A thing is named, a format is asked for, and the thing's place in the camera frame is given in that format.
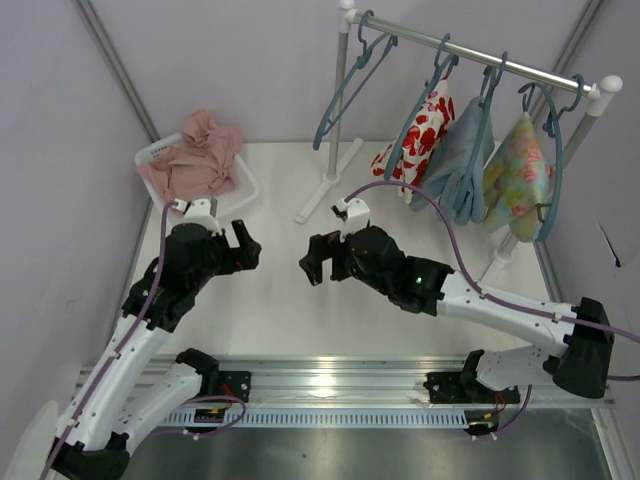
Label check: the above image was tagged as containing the red poppy print skirt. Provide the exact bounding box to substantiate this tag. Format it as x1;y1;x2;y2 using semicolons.
392;76;456;186

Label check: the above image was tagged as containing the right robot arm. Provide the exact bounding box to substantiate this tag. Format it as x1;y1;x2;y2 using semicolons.
299;226;614;399

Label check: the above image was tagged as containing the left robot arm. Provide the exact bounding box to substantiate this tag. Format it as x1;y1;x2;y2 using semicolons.
43;220;262;479

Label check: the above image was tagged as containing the teal hanger with blue garment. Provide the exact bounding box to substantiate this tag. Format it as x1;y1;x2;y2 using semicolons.
454;51;508;208

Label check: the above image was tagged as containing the teal hanger with floral garment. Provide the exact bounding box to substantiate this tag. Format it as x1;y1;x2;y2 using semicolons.
518;82;546;116

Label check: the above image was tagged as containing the white plastic laundry basket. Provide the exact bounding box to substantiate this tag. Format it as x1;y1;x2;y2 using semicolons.
134;133;260;223

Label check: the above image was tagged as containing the pink crumpled garment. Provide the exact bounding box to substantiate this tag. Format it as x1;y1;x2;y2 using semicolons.
137;109;243;203

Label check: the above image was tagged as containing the light blue fleece garment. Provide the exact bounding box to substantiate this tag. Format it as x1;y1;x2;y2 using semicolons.
419;96;495;225

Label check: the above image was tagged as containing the pastel floral garment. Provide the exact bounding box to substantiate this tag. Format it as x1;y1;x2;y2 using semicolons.
483;112;555;243

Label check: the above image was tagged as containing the silver clothes rack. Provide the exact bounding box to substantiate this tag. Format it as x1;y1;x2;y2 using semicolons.
293;0;624;266

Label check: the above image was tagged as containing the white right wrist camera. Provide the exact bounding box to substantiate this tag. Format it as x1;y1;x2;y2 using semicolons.
331;197;370;241

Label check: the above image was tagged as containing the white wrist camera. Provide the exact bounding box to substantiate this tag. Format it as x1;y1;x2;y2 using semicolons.
171;197;223;236
331;197;370;241

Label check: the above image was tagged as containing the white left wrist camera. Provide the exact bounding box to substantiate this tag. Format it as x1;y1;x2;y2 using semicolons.
171;197;223;236

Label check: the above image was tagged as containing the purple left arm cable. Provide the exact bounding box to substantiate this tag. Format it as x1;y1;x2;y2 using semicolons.
39;199;247;480

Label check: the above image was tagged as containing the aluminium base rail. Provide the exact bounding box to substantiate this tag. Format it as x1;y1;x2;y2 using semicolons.
74;353;616;409

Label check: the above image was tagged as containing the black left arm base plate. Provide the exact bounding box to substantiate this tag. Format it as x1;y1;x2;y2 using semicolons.
199;370;252;402

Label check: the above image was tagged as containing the white slotted cable duct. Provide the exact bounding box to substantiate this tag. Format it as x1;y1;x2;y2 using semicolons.
160;405;469;429

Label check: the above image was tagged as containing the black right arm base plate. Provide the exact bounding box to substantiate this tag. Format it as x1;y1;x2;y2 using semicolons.
423;371;521;405

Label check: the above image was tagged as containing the grey corner frame post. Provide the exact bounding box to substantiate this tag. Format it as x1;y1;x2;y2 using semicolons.
71;0;160;143

